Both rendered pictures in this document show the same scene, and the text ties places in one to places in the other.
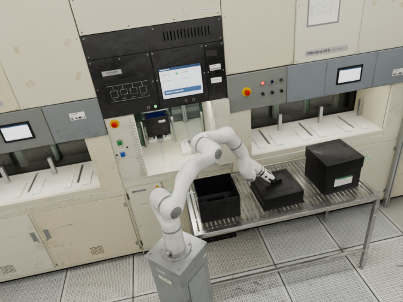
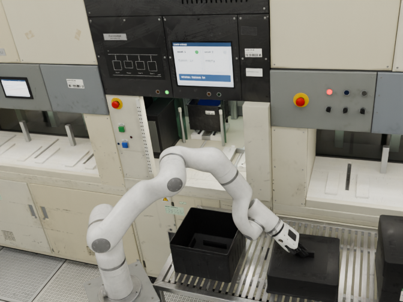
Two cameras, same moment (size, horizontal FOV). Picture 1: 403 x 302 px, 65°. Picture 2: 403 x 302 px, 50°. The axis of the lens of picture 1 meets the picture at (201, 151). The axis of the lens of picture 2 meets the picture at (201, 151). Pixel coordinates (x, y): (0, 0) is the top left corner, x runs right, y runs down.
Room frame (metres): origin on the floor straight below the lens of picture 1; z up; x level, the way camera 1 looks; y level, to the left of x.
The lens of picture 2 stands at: (0.38, -0.82, 2.23)
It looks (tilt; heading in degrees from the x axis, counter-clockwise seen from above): 30 degrees down; 29
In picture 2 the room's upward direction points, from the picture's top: 7 degrees counter-clockwise
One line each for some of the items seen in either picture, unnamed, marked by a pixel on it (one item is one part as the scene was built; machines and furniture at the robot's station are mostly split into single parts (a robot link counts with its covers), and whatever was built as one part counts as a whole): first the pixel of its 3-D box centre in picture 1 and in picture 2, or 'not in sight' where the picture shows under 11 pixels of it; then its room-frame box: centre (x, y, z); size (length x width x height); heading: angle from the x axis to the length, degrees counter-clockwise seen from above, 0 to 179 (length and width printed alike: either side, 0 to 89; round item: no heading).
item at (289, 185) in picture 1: (276, 187); (304, 261); (1.77, -0.50, 0.83); 0.29 x 0.29 x 0.13; 9
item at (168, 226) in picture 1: (165, 208); (106, 234); (1.41, 0.25, 1.07); 0.19 x 0.12 x 0.24; 33
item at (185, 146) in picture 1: (192, 145); (237, 157); (2.40, 0.07, 0.89); 0.22 x 0.21 x 0.04; 7
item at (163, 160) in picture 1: (170, 134); (214, 133); (2.50, 0.25, 0.98); 0.95 x 0.88 x 1.95; 7
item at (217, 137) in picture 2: (159, 134); (210, 130); (2.68, 0.37, 0.89); 0.22 x 0.21 x 0.04; 7
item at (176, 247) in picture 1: (173, 238); (116, 276); (1.38, 0.23, 0.85); 0.19 x 0.19 x 0.18
